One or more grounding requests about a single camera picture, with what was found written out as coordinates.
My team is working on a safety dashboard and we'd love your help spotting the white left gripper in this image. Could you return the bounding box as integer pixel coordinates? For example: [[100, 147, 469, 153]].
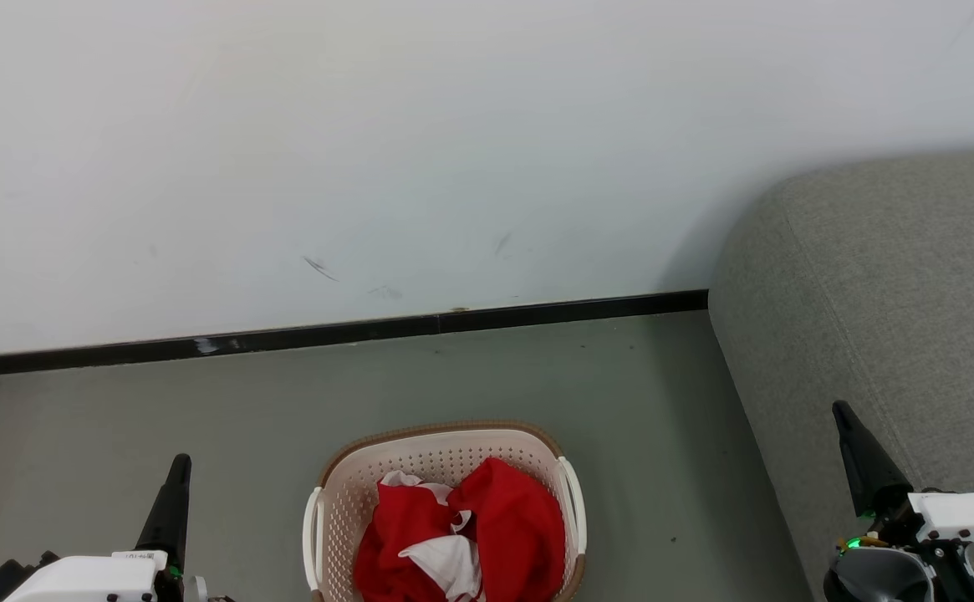
[[3, 453, 207, 602]]

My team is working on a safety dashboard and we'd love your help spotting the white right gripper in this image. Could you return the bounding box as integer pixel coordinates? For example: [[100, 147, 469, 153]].
[[832, 400, 974, 602]]

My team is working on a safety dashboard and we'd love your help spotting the grey fabric sofa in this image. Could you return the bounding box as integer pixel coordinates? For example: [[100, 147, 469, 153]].
[[708, 149, 974, 602]]

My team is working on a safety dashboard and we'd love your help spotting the cream perforated laundry basket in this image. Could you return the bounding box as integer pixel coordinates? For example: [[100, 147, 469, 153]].
[[303, 420, 588, 602]]

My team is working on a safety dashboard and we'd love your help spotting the black wall baseboard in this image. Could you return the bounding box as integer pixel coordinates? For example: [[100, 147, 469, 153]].
[[0, 289, 710, 380]]

